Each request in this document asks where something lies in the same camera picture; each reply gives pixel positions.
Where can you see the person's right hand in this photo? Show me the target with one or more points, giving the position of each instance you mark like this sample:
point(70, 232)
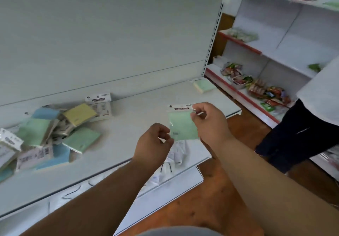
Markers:
point(213, 127)

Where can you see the person's left hand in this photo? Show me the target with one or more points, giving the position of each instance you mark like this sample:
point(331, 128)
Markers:
point(149, 148)

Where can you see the person's left thumb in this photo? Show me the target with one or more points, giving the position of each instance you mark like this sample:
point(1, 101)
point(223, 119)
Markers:
point(167, 143)

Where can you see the person's right thumb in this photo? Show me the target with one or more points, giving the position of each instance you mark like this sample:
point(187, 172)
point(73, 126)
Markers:
point(196, 119)

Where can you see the green sponge packet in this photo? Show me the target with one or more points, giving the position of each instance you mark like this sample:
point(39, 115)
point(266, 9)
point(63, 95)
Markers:
point(204, 85)
point(181, 126)

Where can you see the person's right forearm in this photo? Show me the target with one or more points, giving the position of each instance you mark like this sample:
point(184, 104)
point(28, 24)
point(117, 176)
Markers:
point(272, 190)

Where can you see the person's left forearm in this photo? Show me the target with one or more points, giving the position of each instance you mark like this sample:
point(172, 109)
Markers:
point(87, 204)

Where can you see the white tray of snack packs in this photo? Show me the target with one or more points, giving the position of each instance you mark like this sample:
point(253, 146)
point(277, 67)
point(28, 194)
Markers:
point(241, 81)

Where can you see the snack packs with green tops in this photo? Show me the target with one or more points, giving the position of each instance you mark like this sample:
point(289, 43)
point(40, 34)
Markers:
point(231, 69)

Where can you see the small white box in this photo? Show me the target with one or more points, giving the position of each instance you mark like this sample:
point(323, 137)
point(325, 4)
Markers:
point(218, 61)

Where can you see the heap of colourful snack packs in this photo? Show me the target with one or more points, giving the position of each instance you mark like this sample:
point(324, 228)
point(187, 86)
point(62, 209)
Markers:
point(270, 93)

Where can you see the person's grey shirt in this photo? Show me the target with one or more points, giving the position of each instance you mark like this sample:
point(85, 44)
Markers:
point(180, 231)

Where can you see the green and white wrapped packs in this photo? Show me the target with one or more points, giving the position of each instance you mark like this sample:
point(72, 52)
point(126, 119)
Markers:
point(242, 34)

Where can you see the white red-edged shelf unit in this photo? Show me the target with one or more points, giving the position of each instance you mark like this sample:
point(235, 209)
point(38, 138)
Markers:
point(280, 42)

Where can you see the white store shelf unit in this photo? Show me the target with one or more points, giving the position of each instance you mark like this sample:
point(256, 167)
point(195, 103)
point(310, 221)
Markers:
point(106, 45)

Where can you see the pile of pastel sponge packets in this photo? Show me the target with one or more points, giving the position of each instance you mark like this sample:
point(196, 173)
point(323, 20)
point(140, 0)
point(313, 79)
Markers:
point(45, 135)

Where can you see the green leafy packet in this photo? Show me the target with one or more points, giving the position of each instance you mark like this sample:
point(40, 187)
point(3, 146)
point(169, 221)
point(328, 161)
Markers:
point(316, 67)

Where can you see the pale green flat packet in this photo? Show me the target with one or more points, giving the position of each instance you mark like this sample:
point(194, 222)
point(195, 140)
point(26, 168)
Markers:
point(331, 4)

